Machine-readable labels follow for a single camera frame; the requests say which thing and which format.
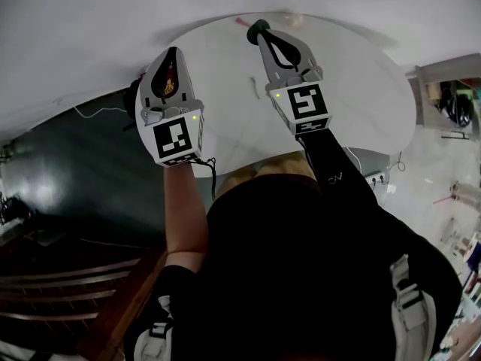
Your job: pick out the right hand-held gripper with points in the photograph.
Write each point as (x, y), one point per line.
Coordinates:
(308, 105)

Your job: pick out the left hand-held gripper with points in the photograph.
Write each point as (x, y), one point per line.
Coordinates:
(174, 141)

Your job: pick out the small pale object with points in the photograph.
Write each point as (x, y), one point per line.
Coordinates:
(294, 19)

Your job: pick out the small dark green round cap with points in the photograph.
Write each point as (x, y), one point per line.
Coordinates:
(257, 28)

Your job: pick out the person's left forearm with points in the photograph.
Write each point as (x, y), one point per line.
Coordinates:
(186, 216)

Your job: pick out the person's right forearm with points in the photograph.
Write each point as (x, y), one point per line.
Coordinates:
(334, 164)

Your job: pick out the round white table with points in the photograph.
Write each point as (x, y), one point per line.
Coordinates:
(357, 100)

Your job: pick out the black chair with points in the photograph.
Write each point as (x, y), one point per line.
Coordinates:
(131, 96)

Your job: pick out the person's tan trousers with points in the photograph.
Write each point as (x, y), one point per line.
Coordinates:
(285, 164)

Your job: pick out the grey wooden shelf unit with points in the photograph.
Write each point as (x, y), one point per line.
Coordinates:
(424, 100)

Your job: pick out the white power strip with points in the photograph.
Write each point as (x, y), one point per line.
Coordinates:
(379, 179)

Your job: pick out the red tape strip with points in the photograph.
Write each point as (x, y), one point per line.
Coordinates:
(441, 201)

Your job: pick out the person's black shirt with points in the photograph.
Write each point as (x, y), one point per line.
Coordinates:
(300, 276)

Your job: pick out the dark wooden slatted bench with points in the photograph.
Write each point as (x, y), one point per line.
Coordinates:
(56, 295)

